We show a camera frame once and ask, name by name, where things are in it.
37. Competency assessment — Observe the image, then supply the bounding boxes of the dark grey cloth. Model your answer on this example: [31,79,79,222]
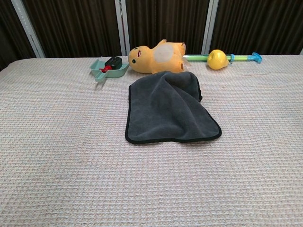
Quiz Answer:
[125,70,223,144]

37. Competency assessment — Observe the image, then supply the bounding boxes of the yellow plush toy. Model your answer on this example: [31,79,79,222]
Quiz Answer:
[128,39,190,76]

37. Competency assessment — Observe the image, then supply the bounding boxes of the teal plastic dustpan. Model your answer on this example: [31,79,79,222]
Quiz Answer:
[89,56,130,83]

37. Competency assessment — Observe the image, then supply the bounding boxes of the small black device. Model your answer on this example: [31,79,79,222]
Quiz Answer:
[104,56,123,70]

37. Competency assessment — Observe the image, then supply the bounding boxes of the green and blue pump toy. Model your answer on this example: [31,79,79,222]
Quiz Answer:
[184,52,263,64]

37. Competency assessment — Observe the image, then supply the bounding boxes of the yellow toy pear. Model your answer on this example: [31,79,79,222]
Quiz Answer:
[207,49,230,71]

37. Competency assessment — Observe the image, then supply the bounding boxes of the beige woven tablecloth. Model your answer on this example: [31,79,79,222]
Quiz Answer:
[0,54,303,227]

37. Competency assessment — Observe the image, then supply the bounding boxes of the dark pleated partition panel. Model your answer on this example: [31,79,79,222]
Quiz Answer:
[210,0,303,56]
[0,0,37,71]
[22,0,125,58]
[125,0,211,56]

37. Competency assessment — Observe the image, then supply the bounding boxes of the white partition post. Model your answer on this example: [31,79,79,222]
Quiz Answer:
[201,0,219,55]
[10,0,46,59]
[115,0,131,57]

